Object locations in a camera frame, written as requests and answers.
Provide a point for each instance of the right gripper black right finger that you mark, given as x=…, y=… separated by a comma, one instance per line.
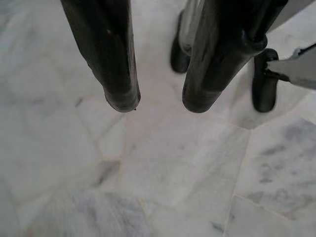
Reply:
x=217, y=61

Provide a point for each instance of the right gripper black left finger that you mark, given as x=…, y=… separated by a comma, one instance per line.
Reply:
x=116, y=61

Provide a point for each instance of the black robot right foot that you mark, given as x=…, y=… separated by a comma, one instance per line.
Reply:
x=179, y=61

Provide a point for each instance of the black robot foot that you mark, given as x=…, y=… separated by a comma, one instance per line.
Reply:
x=179, y=61
x=263, y=93

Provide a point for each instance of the robot right leg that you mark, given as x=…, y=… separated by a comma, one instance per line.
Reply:
x=188, y=24

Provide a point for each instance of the black robot left foot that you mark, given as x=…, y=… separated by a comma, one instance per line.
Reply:
x=263, y=93

